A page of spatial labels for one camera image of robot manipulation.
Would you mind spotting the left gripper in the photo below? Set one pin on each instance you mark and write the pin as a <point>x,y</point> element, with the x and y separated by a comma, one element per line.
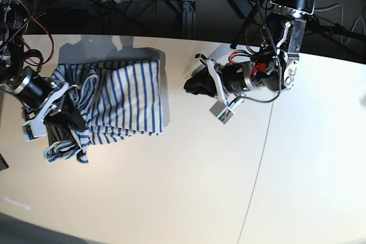
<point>230,82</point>

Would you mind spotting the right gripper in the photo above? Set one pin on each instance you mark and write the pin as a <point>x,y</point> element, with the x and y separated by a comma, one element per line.
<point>49,99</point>

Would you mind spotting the blue white striped T-shirt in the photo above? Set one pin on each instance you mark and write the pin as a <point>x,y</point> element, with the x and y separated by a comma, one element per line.
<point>116,100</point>

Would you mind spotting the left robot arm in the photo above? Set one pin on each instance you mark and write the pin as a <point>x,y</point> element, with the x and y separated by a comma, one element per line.
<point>283,24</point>

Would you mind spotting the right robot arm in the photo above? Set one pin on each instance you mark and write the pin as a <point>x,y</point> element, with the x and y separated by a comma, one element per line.
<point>15,52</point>

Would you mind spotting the black object at left edge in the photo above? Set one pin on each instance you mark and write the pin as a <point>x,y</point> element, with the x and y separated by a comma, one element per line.
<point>3,164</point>

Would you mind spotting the black tripod stand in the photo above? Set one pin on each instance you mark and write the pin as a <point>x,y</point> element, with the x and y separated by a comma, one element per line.
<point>314,25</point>

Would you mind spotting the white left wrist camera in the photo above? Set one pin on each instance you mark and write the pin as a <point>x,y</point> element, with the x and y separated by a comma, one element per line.
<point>222,112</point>

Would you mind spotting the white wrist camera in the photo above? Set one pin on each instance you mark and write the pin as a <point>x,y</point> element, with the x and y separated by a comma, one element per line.
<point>33,129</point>
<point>222,112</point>

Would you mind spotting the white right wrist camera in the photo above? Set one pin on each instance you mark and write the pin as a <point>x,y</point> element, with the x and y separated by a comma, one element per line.
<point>33,129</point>

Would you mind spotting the aluminium frame post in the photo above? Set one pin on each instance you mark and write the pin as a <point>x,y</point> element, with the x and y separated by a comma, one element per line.
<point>188,19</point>

